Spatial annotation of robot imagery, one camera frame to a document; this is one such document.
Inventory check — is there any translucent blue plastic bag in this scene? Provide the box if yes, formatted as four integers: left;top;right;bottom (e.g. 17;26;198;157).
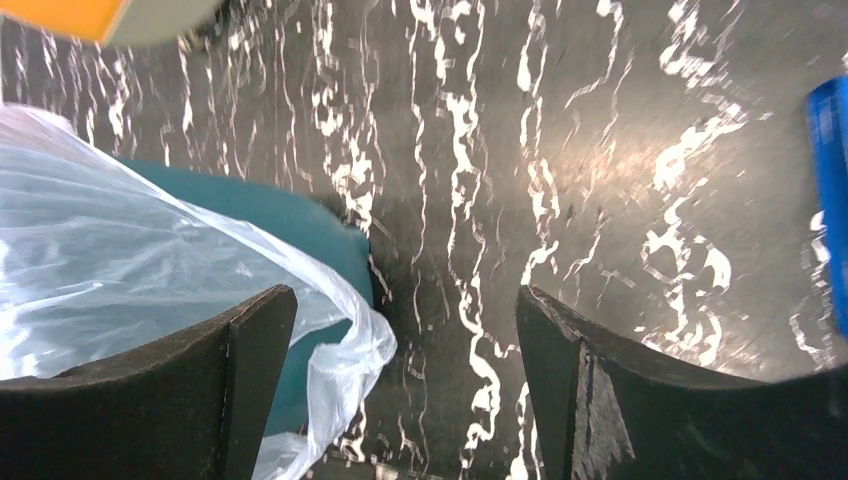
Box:
1;105;397;479

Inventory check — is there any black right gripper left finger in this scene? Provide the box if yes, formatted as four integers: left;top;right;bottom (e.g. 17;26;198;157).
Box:
1;285;297;479

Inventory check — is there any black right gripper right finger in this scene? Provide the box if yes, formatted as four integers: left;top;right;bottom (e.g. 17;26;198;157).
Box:
516;286;847;479

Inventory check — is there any blue stapler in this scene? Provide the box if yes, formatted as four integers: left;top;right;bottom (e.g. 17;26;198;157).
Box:
805;75;847;335

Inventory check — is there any round pastel drawer cabinet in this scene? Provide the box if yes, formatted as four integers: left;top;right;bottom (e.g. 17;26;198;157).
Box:
1;0;224;47

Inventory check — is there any teal plastic trash bin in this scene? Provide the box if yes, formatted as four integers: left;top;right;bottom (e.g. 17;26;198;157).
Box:
120;158;374;436

